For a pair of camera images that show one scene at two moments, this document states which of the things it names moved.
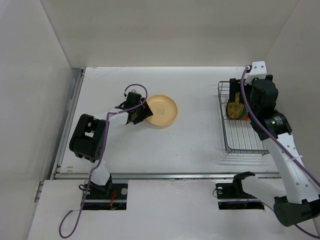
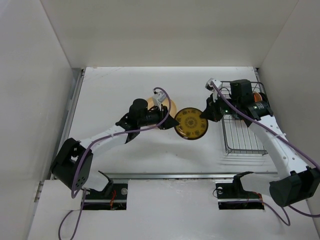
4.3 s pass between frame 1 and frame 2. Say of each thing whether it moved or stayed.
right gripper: moved
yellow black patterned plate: moved
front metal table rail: stayed
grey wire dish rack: stayed
